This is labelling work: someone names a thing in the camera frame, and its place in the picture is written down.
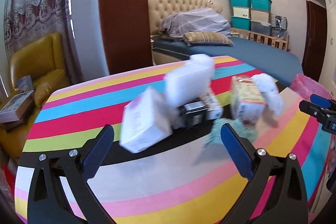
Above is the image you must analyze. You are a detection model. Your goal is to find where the teal patterned cloth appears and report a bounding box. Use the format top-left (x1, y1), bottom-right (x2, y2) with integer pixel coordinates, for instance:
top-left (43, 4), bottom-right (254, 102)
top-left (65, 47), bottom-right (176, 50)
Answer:
top-left (204, 118), bottom-right (259, 147)

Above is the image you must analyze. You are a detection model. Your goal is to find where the white paper ball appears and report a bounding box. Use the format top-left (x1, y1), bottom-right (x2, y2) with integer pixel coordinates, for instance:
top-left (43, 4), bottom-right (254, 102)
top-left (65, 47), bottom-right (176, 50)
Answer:
top-left (251, 73), bottom-right (284, 117)

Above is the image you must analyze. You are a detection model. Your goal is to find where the yellow medicine box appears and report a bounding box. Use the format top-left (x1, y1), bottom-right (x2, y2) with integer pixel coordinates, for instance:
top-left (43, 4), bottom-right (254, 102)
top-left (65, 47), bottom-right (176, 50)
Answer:
top-left (230, 76), bottom-right (266, 124)

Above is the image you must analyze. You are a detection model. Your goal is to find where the black and white small box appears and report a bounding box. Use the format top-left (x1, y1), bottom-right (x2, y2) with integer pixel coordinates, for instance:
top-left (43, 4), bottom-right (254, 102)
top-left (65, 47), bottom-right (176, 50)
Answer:
top-left (178, 92), bottom-right (223, 128)

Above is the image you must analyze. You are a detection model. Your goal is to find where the white pink carton box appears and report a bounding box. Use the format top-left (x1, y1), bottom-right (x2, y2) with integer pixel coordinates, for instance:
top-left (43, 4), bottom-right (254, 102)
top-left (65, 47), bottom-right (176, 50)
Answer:
top-left (119, 86), bottom-right (172, 153)

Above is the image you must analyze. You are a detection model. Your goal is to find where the large white foam block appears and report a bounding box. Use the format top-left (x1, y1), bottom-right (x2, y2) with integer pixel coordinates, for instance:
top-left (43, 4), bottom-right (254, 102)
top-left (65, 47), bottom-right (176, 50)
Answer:
top-left (164, 61), bottom-right (214, 107)

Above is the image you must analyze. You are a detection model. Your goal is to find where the small white foam cube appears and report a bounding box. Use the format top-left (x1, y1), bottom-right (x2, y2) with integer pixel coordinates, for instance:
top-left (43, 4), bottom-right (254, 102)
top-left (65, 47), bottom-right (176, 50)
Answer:
top-left (190, 53), bottom-right (215, 77)

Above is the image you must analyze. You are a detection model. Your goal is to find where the pink-lined trash bin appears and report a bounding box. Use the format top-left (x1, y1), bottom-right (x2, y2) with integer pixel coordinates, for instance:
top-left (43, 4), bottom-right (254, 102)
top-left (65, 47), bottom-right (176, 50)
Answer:
top-left (290, 74), bottom-right (333, 101)

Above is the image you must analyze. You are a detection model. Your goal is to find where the person's right hand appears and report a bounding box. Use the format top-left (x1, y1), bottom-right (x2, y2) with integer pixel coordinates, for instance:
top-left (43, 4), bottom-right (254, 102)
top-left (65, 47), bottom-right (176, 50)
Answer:
top-left (326, 135), bottom-right (336, 174)

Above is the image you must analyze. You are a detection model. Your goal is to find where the dark wood room door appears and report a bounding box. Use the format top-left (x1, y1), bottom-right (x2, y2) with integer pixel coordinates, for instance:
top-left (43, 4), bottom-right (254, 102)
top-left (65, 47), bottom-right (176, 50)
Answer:
top-left (302, 1), bottom-right (327, 82)

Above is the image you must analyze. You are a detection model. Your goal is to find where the rainbow striped tablecloth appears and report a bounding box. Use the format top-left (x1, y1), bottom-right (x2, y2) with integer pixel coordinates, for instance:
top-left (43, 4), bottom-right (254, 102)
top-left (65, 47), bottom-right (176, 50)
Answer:
top-left (15, 62), bottom-right (331, 223)

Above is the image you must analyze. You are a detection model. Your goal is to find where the blue bed mattress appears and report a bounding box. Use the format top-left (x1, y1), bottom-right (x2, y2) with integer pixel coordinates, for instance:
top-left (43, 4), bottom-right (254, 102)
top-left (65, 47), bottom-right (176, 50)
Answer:
top-left (153, 38), bottom-right (303, 86)

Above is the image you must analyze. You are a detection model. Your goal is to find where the box on armchair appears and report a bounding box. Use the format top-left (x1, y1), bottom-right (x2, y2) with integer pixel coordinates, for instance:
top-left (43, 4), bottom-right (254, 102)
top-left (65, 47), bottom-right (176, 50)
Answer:
top-left (0, 90), bottom-right (34, 123)

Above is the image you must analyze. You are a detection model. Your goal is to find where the houndstooth bag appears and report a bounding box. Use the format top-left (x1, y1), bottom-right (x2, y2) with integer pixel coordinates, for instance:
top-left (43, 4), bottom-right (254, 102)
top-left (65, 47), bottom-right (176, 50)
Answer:
top-left (270, 14), bottom-right (288, 31)

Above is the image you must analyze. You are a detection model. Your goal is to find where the grey clear storage bin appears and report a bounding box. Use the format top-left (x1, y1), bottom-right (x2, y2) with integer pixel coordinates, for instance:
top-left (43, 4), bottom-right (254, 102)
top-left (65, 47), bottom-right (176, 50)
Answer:
top-left (251, 20), bottom-right (272, 36)

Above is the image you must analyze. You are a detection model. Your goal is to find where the picture card on armchair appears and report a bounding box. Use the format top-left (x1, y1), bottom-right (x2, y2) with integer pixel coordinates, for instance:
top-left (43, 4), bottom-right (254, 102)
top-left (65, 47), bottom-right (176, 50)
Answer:
top-left (17, 75), bottom-right (35, 92)

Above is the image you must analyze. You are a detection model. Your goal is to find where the beige storage bin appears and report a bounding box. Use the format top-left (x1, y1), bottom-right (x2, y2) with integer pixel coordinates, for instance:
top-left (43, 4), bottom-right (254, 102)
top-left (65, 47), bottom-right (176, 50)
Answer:
top-left (250, 9), bottom-right (270, 23)

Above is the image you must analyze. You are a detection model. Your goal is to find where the yellow leather armchair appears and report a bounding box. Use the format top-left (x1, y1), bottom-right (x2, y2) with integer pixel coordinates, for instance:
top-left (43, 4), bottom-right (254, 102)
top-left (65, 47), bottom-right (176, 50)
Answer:
top-left (1, 32), bottom-right (70, 162)

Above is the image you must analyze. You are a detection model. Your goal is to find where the teal storage bin top right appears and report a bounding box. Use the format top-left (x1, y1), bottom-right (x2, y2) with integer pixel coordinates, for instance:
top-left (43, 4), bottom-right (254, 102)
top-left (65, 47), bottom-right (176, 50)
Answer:
top-left (251, 0), bottom-right (272, 12)

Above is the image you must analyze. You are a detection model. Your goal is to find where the teal storage bin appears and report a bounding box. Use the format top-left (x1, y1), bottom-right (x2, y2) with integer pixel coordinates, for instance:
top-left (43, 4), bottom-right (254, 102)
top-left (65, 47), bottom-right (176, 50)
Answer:
top-left (251, 0), bottom-right (272, 12)
top-left (230, 0), bottom-right (251, 8)
top-left (231, 16), bottom-right (251, 31)

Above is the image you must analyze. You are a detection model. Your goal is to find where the teal storage bin lower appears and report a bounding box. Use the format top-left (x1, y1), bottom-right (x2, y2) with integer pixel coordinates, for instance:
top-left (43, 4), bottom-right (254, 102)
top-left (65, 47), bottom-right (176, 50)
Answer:
top-left (231, 16), bottom-right (251, 31)

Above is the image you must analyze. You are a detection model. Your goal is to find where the white storage bin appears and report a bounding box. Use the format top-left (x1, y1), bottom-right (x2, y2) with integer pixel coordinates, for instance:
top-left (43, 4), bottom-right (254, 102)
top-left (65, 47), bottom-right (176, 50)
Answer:
top-left (232, 7), bottom-right (250, 18)

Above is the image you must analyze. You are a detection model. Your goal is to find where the striped gold pillow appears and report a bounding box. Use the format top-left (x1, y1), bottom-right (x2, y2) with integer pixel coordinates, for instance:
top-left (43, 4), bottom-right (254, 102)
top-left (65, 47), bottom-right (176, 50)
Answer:
top-left (183, 32), bottom-right (234, 47)

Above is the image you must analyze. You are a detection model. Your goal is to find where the teal storage bin top left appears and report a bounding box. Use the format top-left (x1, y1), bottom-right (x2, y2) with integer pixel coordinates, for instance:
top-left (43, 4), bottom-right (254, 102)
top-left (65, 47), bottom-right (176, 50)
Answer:
top-left (230, 0), bottom-right (251, 8)

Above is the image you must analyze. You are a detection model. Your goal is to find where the grey striped duvet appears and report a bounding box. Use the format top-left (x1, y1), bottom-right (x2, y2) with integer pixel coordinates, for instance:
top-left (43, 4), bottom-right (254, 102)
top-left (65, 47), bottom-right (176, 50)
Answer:
top-left (159, 8), bottom-right (231, 39)

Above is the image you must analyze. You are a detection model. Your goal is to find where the lace patterned curtain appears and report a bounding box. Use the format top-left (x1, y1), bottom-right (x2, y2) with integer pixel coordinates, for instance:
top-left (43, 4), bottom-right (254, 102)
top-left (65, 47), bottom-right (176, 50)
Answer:
top-left (3, 0), bottom-right (75, 64)

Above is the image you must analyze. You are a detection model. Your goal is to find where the beige tufted headboard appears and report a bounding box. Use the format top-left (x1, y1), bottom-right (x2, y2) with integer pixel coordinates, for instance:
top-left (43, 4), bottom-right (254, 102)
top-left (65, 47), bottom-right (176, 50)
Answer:
top-left (148, 0), bottom-right (223, 36)

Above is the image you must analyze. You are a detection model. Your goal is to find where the dark wood door panel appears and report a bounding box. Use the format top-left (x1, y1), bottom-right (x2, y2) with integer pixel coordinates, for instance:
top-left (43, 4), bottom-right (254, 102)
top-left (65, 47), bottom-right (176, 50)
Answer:
top-left (98, 0), bottom-right (153, 75)

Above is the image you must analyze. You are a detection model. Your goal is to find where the wooden crib rail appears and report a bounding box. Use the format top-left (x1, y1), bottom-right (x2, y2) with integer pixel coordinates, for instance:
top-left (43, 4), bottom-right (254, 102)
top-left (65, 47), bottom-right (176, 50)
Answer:
top-left (231, 28), bottom-right (289, 52)

